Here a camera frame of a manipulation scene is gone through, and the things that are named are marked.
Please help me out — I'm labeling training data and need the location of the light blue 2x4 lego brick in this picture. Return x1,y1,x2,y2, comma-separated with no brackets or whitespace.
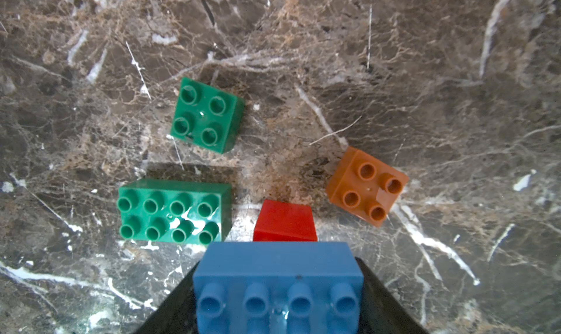
193,242,364,333

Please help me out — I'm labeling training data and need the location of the red 2x2 lego brick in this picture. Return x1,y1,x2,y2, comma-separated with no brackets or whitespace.
253,199,318,241

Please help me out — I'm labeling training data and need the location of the orange 2x2 lego brick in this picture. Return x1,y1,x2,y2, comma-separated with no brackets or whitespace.
326,147,409,227

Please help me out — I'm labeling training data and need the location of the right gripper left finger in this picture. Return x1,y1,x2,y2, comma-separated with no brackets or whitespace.
134,262,199,334

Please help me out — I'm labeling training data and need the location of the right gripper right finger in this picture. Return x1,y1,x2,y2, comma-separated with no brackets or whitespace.
356,258,428,334

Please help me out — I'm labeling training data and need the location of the green 2x4 lego brick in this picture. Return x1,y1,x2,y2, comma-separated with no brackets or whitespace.
116,179,232,247

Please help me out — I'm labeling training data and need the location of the green 2x2 lego brick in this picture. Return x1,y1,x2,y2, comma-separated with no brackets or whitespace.
170,78,245,154

